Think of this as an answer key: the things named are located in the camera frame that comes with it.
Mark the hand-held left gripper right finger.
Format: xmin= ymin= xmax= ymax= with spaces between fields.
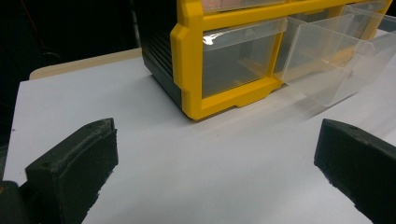
xmin=313 ymin=118 xmax=396 ymax=224

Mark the clear plastic drawer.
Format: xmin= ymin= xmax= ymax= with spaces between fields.
xmin=274 ymin=16 xmax=396 ymax=107
xmin=340 ymin=1 xmax=396 ymax=41
xmin=201 ymin=17 xmax=288 ymax=100

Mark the yellow black drawer cabinet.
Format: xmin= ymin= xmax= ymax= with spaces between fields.
xmin=135 ymin=0 xmax=394 ymax=121

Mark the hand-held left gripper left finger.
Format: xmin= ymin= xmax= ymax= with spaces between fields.
xmin=24 ymin=118 xmax=120 ymax=224

